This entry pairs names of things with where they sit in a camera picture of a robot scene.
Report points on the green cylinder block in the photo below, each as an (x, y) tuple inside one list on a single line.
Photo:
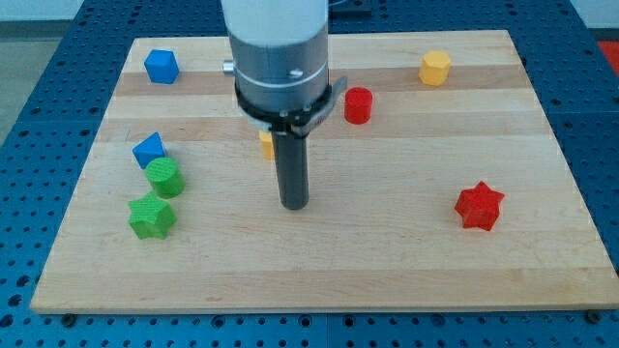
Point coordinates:
[(165, 178)]

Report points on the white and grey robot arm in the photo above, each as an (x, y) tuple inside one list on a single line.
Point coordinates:
[(280, 65)]

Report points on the blue cube block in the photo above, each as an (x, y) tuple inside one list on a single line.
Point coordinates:
[(161, 66)]

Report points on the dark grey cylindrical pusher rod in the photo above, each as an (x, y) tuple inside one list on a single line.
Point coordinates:
[(292, 170)]

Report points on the red star block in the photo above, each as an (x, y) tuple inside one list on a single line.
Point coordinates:
[(479, 207)]

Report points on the wooden board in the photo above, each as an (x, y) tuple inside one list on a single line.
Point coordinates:
[(380, 231)]

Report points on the yellow heart block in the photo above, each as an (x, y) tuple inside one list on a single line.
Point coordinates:
[(267, 146)]

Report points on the yellow hexagon block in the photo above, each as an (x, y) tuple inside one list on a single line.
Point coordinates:
[(435, 68)]

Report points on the green star block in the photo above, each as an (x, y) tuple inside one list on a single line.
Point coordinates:
[(151, 217)]

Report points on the blue triangle block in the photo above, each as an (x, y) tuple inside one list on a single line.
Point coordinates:
[(149, 149)]

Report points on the red cylinder block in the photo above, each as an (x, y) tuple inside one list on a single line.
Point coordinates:
[(358, 105)]

